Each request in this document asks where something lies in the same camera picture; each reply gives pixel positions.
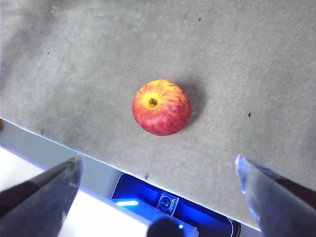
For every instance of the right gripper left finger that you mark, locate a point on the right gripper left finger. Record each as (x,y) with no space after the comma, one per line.
(37,209)

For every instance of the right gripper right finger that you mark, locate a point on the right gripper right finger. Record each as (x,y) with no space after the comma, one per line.
(284,209)

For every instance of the black camera unit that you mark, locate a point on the black camera unit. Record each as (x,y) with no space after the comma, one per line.
(138,190)

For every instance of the red apple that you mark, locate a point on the red apple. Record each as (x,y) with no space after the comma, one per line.
(161,111)

